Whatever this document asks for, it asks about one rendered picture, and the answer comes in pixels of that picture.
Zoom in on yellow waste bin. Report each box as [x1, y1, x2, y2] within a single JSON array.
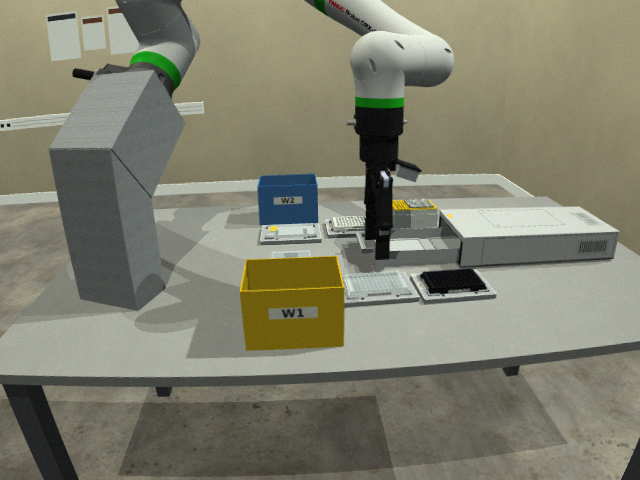
[[240, 256, 344, 351]]

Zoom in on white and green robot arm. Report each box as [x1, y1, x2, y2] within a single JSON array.
[[72, 0, 454, 138]]

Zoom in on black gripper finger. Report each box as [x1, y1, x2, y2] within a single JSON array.
[[364, 163, 377, 240], [369, 171, 393, 260]]

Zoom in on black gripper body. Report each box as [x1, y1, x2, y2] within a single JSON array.
[[360, 136, 399, 189]]

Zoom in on blue open bin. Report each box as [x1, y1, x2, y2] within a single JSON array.
[[257, 174, 318, 225]]

